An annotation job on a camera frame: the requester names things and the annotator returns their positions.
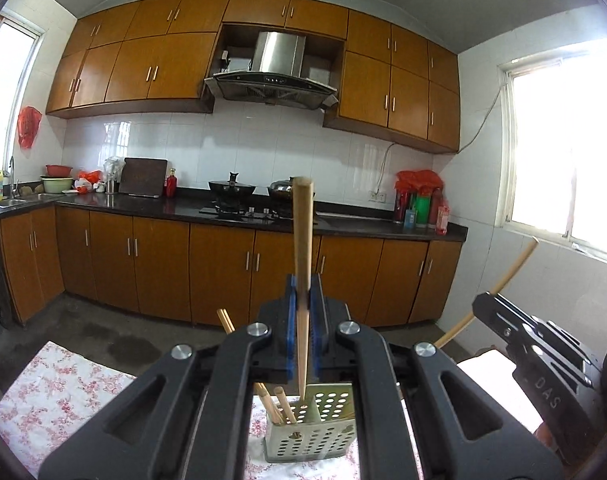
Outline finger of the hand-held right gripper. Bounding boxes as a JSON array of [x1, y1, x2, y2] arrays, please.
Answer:
[[485, 292, 605, 377], [471, 293, 595, 392]]

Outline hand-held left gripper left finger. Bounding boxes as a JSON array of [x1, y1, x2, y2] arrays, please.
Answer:
[[38, 273, 299, 480]]

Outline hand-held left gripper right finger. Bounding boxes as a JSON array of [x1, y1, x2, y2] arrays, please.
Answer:
[[308, 273, 564, 480]]

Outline wooden chopstick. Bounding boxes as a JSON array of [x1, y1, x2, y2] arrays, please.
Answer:
[[274, 386, 298, 423], [290, 176, 315, 398], [435, 236, 540, 350], [222, 309, 285, 423], [216, 309, 283, 423]]

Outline green perforated utensil holder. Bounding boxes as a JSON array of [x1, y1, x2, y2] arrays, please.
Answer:
[[264, 382, 357, 463]]

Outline gas stove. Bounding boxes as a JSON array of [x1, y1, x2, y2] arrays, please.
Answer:
[[200, 202, 294, 221]]

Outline metal wok with lid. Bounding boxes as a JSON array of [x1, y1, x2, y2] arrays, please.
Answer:
[[267, 176, 297, 200]]

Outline brown base kitchen cabinets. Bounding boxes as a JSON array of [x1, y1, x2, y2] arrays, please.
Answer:
[[0, 205, 464, 328]]

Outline black wok with lid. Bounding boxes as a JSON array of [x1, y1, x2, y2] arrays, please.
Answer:
[[208, 171, 257, 196]]

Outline black kitchen countertop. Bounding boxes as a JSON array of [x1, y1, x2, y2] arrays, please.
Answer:
[[0, 187, 469, 241]]

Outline red plastic bag over bottles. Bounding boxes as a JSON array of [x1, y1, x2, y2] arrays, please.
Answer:
[[396, 170, 443, 195]]

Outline large bright window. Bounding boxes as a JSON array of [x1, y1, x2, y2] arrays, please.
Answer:
[[498, 40, 607, 266]]

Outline dark brown cutting board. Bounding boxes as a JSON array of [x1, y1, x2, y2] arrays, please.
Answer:
[[118, 157, 168, 198]]

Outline metal cup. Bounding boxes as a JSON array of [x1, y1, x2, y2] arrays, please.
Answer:
[[104, 156, 122, 195]]

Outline floral tablecloth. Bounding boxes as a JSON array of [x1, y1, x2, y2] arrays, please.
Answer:
[[0, 341, 544, 480]]

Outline steel range hood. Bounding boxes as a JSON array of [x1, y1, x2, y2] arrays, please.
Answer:
[[204, 31, 339, 111]]

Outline green basin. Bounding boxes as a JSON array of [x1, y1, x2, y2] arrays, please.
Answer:
[[40, 176, 75, 194]]

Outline metal faucet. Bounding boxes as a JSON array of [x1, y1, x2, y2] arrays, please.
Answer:
[[8, 156, 22, 200]]

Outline hanging red plastic bag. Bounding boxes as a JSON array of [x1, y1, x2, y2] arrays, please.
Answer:
[[16, 106, 43, 150]]

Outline narrow window by sink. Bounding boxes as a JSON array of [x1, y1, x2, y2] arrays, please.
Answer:
[[0, 12, 47, 186]]

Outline wall cable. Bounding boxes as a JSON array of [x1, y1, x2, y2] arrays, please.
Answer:
[[376, 77, 509, 201]]

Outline brown wall kitchen cabinets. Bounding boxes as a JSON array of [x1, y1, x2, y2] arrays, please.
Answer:
[[46, 0, 461, 155]]

